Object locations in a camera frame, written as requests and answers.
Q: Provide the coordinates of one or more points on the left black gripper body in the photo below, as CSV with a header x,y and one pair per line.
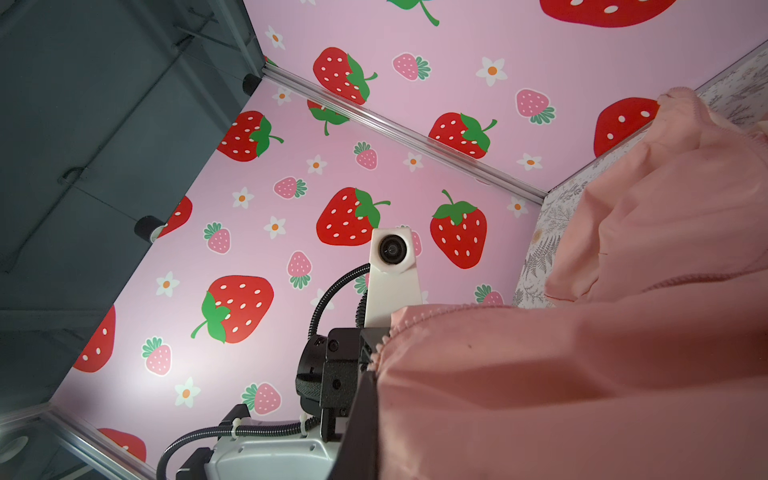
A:
x,y
328,373

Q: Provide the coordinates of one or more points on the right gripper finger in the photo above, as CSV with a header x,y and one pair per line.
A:
x,y
359,451

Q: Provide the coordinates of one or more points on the black wall knob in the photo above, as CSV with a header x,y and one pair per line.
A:
x,y
149,228

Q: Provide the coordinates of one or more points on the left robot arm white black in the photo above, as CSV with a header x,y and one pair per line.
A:
x,y
249,449

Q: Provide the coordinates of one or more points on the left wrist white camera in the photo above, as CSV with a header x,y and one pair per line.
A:
x,y
393,277

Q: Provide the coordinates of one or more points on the left corner aluminium post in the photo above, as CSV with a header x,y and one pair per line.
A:
x,y
405,136

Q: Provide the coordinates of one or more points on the pink hooded jacket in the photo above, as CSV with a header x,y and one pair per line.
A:
x,y
650,363

